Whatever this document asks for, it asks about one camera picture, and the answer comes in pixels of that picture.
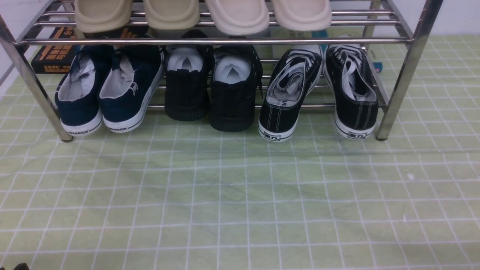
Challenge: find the black orange book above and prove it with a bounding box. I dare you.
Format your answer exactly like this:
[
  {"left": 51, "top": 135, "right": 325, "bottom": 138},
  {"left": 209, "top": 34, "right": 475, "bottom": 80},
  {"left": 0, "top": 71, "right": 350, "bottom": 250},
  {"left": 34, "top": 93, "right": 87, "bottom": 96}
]
[{"left": 31, "top": 26, "right": 149, "bottom": 75}]

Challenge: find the cream slipper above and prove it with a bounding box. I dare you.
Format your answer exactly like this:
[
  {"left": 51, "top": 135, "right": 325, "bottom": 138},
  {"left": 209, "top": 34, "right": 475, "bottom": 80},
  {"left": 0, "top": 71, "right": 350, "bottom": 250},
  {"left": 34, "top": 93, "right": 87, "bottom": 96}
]
[
  {"left": 271, "top": 0, "right": 332, "bottom": 31},
  {"left": 205, "top": 0, "right": 270, "bottom": 36}
]

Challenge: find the black white canvas sneaker left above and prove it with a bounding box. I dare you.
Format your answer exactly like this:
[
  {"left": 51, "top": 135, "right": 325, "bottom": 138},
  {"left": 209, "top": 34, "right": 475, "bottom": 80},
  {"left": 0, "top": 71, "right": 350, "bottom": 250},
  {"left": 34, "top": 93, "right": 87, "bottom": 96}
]
[{"left": 258, "top": 45, "right": 324, "bottom": 142}]

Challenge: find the navy canvas shoe right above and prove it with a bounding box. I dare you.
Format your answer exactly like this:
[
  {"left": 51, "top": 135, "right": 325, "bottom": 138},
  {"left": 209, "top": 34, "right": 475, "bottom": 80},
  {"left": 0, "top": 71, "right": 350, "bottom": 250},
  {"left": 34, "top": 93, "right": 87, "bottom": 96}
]
[{"left": 98, "top": 45, "right": 166, "bottom": 133}]

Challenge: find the black white canvas sneaker right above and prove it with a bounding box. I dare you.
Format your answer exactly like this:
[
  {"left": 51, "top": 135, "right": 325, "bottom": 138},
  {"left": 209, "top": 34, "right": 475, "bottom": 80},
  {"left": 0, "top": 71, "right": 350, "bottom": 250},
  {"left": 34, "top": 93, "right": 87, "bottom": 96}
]
[{"left": 323, "top": 44, "right": 379, "bottom": 140}]

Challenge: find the navy canvas shoe left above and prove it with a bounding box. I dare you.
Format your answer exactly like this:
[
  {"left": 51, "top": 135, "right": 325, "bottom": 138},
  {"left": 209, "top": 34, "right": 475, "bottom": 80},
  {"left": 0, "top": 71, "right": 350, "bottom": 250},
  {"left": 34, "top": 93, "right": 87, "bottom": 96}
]
[{"left": 54, "top": 45, "right": 115, "bottom": 137}]

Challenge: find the black knit sneaker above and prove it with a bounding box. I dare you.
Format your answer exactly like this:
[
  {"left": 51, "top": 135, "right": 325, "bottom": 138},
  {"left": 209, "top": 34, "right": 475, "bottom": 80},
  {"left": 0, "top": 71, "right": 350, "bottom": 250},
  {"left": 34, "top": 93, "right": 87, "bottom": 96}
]
[
  {"left": 209, "top": 45, "right": 263, "bottom": 133},
  {"left": 165, "top": 45, "right": 214, "bottom": 122}
]

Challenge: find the tan slipper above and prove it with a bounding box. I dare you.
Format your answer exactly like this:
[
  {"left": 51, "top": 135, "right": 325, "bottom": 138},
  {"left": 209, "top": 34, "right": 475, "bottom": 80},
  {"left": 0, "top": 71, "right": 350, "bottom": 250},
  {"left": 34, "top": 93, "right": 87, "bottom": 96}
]
[
  {"left": 74, "top": 0, "right": 133, "bottom": 33},
  {"left": 143, "top": 0, "right": 200, "bottom": 30}
]

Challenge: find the silver metal shoe rack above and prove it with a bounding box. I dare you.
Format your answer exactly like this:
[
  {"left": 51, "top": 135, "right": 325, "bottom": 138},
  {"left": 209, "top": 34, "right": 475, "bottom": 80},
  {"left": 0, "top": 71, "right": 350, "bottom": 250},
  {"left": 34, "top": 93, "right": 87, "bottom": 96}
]
[{"left": 1, "top": 0, "right": 443, "bottom": 142}]

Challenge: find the tan slipper far left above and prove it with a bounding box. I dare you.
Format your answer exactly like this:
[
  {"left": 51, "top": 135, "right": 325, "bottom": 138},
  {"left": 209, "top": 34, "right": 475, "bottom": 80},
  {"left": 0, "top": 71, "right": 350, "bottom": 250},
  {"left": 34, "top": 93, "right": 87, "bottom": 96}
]
[{"left": 74, "top": 0, "right": 133, "bottom": 33}]

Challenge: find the cream slipper far right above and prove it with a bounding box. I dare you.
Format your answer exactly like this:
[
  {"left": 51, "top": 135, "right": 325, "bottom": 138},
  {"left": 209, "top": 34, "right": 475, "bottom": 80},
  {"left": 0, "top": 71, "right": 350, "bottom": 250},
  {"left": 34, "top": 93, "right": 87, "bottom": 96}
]
[{"left": 271, "top": 0, "right": 332, "bottom": 31}]

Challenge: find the black white canvas sneaker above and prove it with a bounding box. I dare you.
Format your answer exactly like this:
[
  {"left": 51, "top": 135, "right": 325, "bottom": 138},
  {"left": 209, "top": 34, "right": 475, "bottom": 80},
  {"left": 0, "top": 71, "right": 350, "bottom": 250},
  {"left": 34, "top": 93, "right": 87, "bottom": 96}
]
[
  {"left": 323, "top": 44, "right": 379, "bottom": 140},
  {"left": 258, "top": 45, "right": 324, "bottom": 142}
]

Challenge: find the navy canvas shoe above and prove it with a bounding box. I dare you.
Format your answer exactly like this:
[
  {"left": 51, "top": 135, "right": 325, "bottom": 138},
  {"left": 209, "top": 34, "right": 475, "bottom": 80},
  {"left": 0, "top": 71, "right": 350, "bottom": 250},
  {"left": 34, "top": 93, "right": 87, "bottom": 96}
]
[
  {"left": 98, "top": 45, "right": 166, "bottom": 133},
  {"left": 54, "top": 45, "right": 115, "bottom": 137}
]

